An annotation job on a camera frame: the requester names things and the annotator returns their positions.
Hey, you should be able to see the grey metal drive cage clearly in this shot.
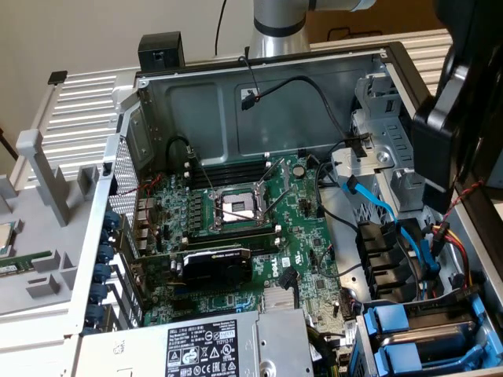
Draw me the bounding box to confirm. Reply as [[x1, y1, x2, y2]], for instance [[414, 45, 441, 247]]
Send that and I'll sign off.
[[329, 72, 433, 215]]

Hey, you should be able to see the thin black dangling cable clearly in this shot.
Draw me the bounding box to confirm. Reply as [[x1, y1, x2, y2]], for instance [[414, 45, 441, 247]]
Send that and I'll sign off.
[[213, 0, 229, 57]]

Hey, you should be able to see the black fan shroud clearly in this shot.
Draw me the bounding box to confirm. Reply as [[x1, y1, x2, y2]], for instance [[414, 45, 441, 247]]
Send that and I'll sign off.
[[355, 221, 417, 303]]

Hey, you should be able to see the blue disk carrier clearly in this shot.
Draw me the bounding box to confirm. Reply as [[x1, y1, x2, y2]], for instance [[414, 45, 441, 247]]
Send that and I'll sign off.
[[373, 340, 503, 374]]

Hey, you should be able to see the black angled plug wire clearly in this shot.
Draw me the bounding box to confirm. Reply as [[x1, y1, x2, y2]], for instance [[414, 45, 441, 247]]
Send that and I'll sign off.
[[277, 265, 296, 311]]

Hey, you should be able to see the silver finned heat sink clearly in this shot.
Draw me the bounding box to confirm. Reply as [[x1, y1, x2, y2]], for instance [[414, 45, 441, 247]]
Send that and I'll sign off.
[[262, 286, 296, 313]]

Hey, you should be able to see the CPU socket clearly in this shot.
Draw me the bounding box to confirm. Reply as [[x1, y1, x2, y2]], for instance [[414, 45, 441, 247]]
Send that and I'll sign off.
[[210, 184, 273, 233]]

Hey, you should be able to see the silver power supply with label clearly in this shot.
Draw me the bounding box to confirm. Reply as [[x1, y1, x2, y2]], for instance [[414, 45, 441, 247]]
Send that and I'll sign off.
[[72, 308, 315, 377]]

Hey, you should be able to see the open PC case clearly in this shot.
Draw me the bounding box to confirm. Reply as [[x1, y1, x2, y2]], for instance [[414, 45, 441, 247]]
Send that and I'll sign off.
[[62, 41, 503, 377]]

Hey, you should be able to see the black RAM slot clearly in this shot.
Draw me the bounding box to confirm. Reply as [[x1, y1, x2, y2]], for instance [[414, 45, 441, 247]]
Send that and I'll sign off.
[[184, 161, 273, 185], [184, 152, 273, 174], [184, 236, 282, 254], [182, 224, 282, 243]]

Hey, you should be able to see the black plastic block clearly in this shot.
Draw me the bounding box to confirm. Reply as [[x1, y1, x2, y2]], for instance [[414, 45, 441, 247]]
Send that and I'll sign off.
[[138, 33, 185, 74]]

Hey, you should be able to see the green RAM stick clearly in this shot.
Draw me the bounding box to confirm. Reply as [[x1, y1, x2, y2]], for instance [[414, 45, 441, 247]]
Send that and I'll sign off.
[[0, 251, 53, 279]]

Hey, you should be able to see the silver CPU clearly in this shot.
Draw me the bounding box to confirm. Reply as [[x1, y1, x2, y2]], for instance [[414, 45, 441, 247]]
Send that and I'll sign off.
[[0, 221, 21, 260]]

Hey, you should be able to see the red yellow black power wire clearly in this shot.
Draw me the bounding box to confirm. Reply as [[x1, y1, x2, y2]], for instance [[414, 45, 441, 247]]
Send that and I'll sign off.
[[431, 219, 475, 294]]

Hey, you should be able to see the black wire with black connector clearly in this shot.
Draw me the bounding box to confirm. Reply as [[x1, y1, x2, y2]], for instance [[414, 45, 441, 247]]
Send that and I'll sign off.
[[240, 75, 354, 142]]

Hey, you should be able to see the blue SATA wire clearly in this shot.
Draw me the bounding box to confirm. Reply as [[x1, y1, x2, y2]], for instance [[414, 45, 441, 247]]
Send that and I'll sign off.
[[342, 174, 440, 284]]

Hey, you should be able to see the thin metal locking lever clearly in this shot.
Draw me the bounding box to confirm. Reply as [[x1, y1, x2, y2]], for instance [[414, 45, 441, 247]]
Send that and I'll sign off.
[[263, 181, 292, 219], [186, 145, 216, 194]]

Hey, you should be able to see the silver socket cover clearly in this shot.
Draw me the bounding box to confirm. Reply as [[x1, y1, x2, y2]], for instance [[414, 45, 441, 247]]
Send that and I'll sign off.
[[255, 156, 292, 197]]

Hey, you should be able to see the black graphics card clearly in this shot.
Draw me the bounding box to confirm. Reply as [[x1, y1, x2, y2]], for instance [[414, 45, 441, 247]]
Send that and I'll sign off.
[[131, 246, 253, 292]]

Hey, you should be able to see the green motherboard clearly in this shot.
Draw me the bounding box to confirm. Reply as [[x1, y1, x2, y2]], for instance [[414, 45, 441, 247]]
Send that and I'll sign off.
[[133, 152, 357, 349]]

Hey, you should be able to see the red black twisted wire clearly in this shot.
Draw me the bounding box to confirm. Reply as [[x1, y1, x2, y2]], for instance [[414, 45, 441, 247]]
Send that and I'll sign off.
[[442, 178, 485, 225]]

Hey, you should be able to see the black wire loop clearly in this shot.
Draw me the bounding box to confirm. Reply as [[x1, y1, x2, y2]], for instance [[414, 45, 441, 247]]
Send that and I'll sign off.
[[165, 134, 197, 166]]

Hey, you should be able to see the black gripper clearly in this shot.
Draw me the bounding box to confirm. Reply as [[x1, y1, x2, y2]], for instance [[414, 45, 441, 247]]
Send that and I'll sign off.
[[410, 0, 503, 216]]

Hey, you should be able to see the thin black wire red mark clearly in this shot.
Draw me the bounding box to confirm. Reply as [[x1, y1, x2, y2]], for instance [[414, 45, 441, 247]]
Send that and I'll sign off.
[[238, 46, 261, 102]]

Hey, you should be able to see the black curved wire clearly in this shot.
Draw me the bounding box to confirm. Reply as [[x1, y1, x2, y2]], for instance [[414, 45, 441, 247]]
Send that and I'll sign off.
[[314, 155, 361, 231]]

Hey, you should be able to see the grey plastic parts rack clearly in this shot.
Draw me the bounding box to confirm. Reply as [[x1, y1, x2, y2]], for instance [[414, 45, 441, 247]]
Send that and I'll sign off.
[[0, 129, 104, 325]]

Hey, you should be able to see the hard drive in blue caddy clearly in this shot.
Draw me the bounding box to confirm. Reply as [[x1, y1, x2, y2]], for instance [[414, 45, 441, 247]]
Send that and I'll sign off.
[[355, 286, 503, 372]]

